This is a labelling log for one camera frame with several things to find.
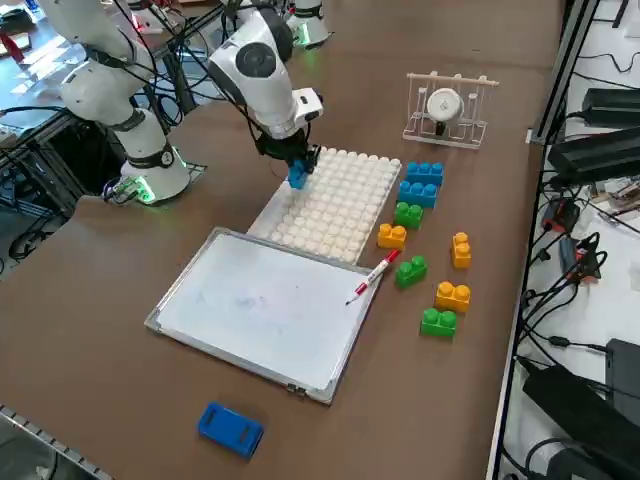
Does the green two-stud block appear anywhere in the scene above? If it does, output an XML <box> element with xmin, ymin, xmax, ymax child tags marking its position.
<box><xmin>419</xmin><ymin>307</ymin><xmax>459</xmax><ymax>340</ymax></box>
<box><xmin>392</xmin><ymin>201</ymin><xmax>425</xmax><ymax>231</ymax></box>
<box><xmin>394</xmin><ymin>255</ymin><xmax>430</xmax><ymax>289</ymax></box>

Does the yellow two-stud block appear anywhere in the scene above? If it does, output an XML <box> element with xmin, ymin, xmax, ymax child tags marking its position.
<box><xmin>376</xmin><ymin>222</ymin><xmax>409</xmax><ymax>251</ymax></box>
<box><xmin>449</xmin><ymin>231</ymin><xmax>473</xmax><ymax>270</ymax></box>
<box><xmin>433</xmin><ymin>280</ymin><xmax>472</xmax><ymax>315</ymax></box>

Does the white studded baseplate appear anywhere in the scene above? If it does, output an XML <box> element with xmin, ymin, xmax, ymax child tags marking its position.
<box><xmin>247</xmin><ymin>146</ymin><xmax>404</xmax><ymax>265</ymax></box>

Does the red black power device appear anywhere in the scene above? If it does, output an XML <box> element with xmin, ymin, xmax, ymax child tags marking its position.
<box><xmin>543</xmin><ymin>197</ymin><xmax>581</xmax><ymax>232</ymax></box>

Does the aluminium frame post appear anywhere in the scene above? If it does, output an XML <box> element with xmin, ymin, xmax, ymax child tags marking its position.
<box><xmin>528</xmin><ymin>0</ymin><xmax>601</xmax><ymax>146</ymax></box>

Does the blue whiteboard eraser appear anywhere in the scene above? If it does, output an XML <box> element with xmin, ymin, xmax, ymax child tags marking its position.
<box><xmin>197</xmin><ymin>401</ymin><xmax>265</xmax><ymax>459</ymax></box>

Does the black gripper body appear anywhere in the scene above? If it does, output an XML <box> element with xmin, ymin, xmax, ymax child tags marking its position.
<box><xmin>257</xmin><ymin>127</ymin><xmax>312</xmax><ymax>164</ymax></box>

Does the blue three-stud block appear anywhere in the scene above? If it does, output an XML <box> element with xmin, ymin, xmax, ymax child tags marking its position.
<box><xmin>404</xmin><ymin>160</ymin><xmax>445</xmax><ymax>187</ymax></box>
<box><xmin>286</xmin><ymin>159</ymin><xmax>310</xmax><ymax>192</ymax></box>
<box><xmin>397</xmin><ymin>179</ymin><xmax>441</xmax><ymax>209</ymax></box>

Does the white cup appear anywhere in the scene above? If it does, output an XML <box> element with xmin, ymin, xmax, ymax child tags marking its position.
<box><xmin>426</xmin><ymin>88</ymin><xmax>464</xmax><ymax>136</ymax></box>

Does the whiteboard with metal frame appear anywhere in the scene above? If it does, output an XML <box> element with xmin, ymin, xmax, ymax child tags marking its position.
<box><xmin>143</xmin><ymin>226</ymin><xmax>385</xmax><ymax>405</ymax></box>

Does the red capped marker pen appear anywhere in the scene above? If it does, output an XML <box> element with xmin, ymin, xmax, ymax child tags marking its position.
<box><xmin>344</xmin><ymin>248</ymin><xmax>402</xmax><ymax>306</ymax></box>

